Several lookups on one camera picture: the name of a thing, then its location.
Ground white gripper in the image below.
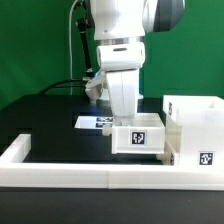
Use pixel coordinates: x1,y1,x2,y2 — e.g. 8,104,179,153
106,70,139,118

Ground white drawer box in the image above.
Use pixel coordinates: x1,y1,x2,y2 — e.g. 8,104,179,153
102,113,165,154
156,150,175,166

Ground white drawer cabinet frame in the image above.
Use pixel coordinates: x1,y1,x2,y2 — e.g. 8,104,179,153
163,95,224,167

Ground white front drawer box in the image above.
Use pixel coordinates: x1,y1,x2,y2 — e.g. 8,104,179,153
156,150,175,166

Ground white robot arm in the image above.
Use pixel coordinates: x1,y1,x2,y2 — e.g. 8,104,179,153
84,0,185,119

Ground marker sheet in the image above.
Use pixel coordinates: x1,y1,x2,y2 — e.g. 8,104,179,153
75,116,113,129

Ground white L-shaped fence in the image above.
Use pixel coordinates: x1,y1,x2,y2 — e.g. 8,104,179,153
0,134,224,191

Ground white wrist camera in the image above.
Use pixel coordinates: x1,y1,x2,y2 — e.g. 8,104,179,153
96,42,145,71

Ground black cable bundle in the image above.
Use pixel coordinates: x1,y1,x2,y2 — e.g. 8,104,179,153
39,77,95,96

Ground white cable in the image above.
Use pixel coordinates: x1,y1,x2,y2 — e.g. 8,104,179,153
68,0,83,96

